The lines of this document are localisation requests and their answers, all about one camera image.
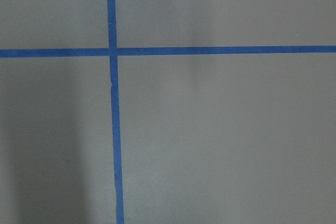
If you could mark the blue tape lengthwise line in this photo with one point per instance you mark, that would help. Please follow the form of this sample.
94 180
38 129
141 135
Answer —
116 134

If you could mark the blue tape crosswise line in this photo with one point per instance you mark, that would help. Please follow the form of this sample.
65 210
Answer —
148 51

